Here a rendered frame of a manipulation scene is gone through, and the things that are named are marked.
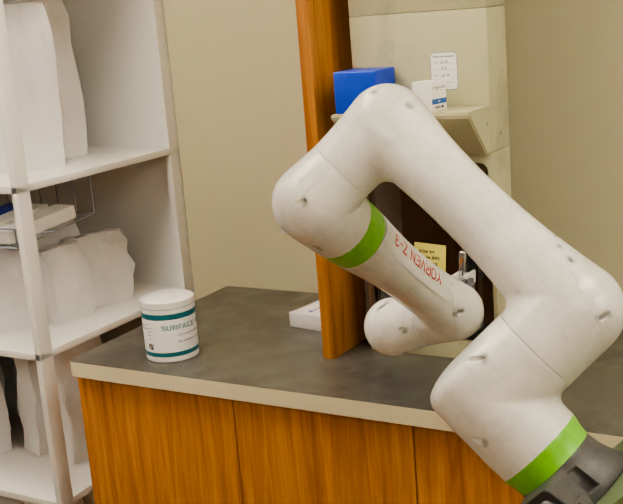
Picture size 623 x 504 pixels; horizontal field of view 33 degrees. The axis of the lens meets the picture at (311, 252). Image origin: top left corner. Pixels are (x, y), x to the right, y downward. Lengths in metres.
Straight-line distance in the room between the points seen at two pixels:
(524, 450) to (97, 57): 2.28
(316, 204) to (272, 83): 1.46
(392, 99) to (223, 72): 1.57
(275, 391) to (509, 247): 0.99
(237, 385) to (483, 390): 1.05
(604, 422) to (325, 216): 0.77
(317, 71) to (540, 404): 1.15
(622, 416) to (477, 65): 0.77
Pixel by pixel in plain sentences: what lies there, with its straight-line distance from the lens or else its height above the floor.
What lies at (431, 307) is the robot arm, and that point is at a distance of 1.83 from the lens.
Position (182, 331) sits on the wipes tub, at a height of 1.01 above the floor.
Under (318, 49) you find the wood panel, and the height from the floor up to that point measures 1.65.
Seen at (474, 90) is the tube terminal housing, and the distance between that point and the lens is 2.27.
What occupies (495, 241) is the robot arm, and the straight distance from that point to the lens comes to 1.45.
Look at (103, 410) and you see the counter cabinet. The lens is 2.70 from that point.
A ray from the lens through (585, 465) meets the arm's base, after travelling 1.42.
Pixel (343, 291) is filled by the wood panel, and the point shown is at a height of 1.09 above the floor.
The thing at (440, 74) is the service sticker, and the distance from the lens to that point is 2.30.
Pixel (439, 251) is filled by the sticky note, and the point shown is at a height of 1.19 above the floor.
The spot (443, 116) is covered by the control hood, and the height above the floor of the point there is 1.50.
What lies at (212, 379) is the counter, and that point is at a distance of 2.41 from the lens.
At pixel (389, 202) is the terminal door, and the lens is 2.38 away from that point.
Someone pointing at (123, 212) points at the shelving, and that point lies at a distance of 3.40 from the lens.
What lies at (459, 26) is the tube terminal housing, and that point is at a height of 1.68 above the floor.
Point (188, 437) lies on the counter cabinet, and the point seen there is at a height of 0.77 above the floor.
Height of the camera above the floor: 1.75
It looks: 13 degrees down
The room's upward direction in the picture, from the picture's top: 5 degrees counter-clockwise
